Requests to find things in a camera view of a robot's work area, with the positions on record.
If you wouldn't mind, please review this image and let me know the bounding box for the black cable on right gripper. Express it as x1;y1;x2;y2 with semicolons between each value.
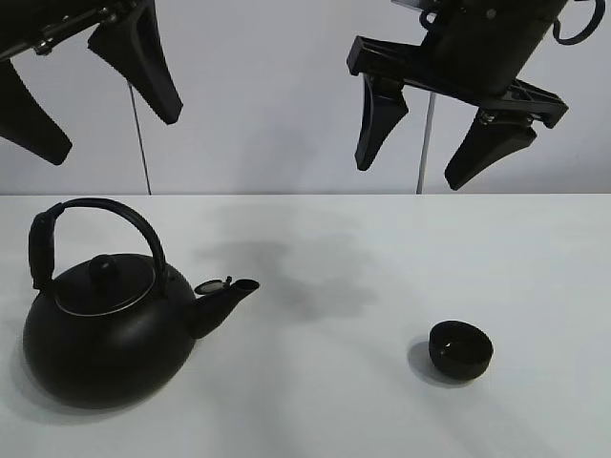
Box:
552;0;601;47

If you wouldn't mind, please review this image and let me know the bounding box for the small black teacup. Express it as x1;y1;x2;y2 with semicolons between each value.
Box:
428;320;494;382

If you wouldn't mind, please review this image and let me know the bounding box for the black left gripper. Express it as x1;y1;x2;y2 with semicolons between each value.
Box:
1;1;183;165

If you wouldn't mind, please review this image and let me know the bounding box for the black teapot with handle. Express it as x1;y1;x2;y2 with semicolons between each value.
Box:
22;198;260;408

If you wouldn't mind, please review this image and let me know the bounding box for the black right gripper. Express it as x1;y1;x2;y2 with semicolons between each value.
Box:
347;1;568;191

